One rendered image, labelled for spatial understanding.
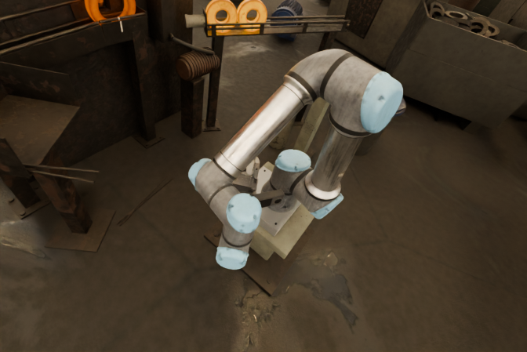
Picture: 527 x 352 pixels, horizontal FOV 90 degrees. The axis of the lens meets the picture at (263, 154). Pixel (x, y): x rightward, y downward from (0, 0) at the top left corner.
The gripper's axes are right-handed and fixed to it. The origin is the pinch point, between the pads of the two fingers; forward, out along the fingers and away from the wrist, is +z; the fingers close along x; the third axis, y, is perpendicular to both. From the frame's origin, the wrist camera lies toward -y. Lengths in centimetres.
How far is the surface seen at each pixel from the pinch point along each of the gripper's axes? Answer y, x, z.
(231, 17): 26, -22, 74
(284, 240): -16.4, 26.2, -9.8
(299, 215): -22.2, 25.4, 2.1
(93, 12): 70, -23, 35
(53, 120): 61, -6, -7
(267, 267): -16, 54, -8
